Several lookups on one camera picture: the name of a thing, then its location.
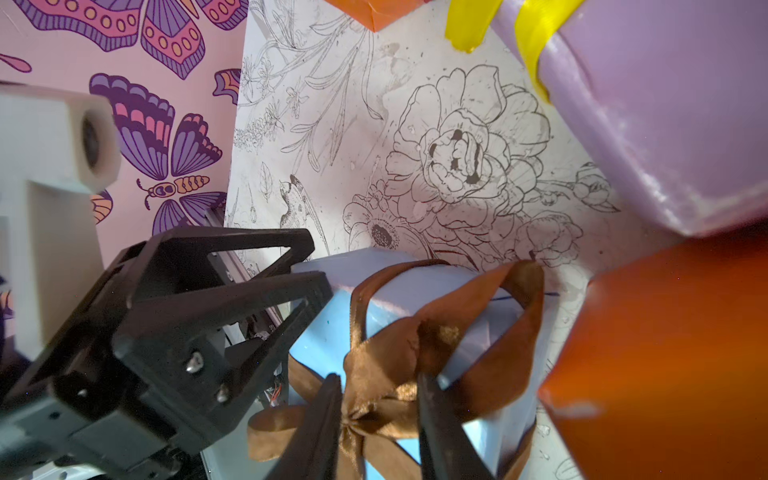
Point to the brown ribbon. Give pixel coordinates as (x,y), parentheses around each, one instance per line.
(408,360)

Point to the light blue gift box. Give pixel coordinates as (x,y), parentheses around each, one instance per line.
(414,336)

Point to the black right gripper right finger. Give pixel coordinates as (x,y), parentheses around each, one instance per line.
(445,451)

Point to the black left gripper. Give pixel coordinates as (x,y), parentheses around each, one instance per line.
(204,348)

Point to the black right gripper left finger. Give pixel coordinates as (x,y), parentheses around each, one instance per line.
(313,449)

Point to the large orange gift box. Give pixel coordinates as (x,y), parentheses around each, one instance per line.
(664,373)

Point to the small orange gift box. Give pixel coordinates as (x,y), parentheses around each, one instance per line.
(375,15)

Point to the lilac gift box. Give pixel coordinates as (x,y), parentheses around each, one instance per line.
(669,99)

